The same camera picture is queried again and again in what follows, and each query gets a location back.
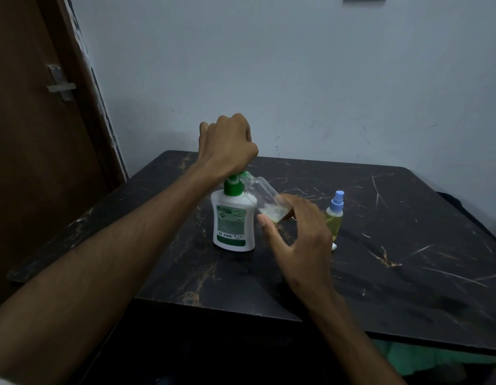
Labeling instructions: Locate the brown wooden door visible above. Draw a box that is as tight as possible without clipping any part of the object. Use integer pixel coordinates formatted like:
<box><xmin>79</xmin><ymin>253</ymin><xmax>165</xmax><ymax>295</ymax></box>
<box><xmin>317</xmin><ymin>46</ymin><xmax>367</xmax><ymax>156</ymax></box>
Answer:
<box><xmin>0</xmin><ymin>0</ymin><xmax>128</xmax><ymax>309</ymax></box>

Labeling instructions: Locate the green cloth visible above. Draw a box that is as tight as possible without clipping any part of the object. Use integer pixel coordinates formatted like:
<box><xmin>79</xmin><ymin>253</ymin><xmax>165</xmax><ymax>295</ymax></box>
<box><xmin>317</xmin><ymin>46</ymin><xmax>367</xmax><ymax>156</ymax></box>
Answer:
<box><xmin>372</xmin><ymin>340</ymin><xmax>496</xmax><ymax>375</ymax></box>

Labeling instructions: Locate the person's left forearm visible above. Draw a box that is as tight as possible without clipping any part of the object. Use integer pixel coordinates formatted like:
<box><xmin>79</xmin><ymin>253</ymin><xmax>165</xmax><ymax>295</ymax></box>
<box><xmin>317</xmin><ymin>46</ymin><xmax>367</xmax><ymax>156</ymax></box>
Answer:
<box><xmin>0</xmin><ymin>162</ymin><xmax>223</xmax><ymax>385</ymax></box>

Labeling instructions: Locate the person's right hand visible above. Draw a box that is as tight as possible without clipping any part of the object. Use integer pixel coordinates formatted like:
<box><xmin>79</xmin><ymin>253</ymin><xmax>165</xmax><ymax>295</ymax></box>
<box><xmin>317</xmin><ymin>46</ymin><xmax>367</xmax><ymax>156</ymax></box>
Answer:
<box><xmin>256</xmin><ymin>194</ymin><xmax>335</xmax><ymax>306</ymax></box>

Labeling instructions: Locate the person's right forearm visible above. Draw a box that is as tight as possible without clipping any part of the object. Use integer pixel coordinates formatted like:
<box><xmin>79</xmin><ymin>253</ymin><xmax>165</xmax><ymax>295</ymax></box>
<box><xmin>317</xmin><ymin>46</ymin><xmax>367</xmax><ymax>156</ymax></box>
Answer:
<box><xmin>308</xmin><ymin>288</ymin><xmax>405</xmax><ymax>385</ymax></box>

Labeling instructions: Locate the small clear bottle white cap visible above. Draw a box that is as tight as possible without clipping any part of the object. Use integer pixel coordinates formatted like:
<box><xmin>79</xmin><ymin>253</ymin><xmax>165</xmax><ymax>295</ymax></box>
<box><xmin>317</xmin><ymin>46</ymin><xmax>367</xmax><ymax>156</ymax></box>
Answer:
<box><xmin>239</xmin><ymin>172</ymin><xmax>295</xmax><ymax>224</ymax></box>

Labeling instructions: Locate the white green hand sanitizer bottle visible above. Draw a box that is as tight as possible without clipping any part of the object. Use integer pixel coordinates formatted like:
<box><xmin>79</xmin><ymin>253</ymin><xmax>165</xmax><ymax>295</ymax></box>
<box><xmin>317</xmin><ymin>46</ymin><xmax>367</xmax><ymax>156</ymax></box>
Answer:
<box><xmin>210</xmin><ymin>171</ymin><xmax>256</xmax><ymax>252</ymax></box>

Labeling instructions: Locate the person's left hand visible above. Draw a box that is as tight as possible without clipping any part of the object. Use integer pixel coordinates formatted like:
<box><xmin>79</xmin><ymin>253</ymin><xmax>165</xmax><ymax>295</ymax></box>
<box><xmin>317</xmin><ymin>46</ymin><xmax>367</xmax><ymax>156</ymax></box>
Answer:
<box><xmin>198</xmin><ymin>113</ymin><xmax>260</xmax><ymax>184</ymax></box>

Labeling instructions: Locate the metal door latch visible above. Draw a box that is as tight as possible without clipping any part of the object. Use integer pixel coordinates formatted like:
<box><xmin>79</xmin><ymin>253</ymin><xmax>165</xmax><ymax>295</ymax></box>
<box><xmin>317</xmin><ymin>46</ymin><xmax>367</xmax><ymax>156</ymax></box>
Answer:
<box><xmin>46</xmin><ymin>64</ymin><xmax>77</xmax><ymax>102</ymax></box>

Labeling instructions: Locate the blue spray cap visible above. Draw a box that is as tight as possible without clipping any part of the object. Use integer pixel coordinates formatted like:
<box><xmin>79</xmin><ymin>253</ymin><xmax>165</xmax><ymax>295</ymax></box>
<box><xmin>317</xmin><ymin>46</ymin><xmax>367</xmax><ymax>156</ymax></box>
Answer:
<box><xmin>330</xmin><ymin>190</ymin><xmax>346</xmax><ymax>217</ymax></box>

